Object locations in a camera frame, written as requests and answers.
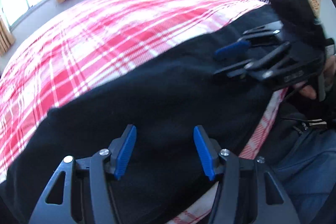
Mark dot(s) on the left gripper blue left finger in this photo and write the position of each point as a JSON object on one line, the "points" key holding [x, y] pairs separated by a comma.
{"points": [[55, 202]]}

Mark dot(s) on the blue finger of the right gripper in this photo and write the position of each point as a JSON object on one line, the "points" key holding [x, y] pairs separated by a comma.
{"points": [[261, 36], [257, 63]]}

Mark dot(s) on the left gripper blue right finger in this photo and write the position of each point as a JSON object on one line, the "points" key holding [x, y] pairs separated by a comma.
{"points": [[248, 190]]}

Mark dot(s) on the black pants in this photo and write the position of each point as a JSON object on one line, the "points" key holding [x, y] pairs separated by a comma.
{"points": [[165, 98]]}

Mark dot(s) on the person right hand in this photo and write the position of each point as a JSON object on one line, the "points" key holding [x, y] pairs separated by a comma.
{"points": [[310, 89]]}

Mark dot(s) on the dark blue jacket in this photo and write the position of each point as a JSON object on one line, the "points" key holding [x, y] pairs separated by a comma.
{"points": [[300, 149]]}

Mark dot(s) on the red plaid bed cover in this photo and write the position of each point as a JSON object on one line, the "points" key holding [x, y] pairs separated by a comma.
{"points": [[98, 41]]}

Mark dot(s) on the left beige curtain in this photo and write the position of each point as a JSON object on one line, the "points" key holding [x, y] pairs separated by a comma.
{"points": [[6, 37]]}

